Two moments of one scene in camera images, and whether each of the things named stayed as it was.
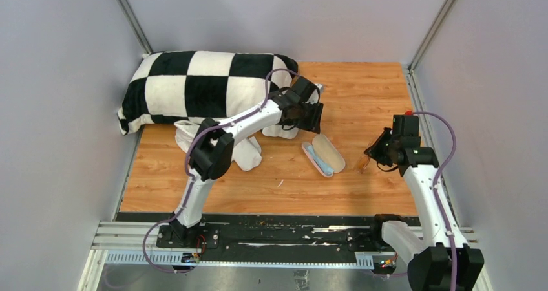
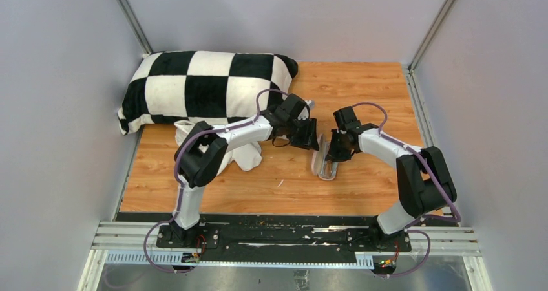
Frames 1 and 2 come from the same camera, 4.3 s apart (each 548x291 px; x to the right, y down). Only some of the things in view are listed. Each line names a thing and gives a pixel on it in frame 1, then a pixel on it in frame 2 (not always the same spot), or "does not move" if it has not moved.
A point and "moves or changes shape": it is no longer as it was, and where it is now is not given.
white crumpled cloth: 246,154 does not move
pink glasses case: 327,152 moves or changes shape
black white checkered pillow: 204,86 does not move
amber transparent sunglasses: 362,163 → 328,169
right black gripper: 375,151 → 334,154
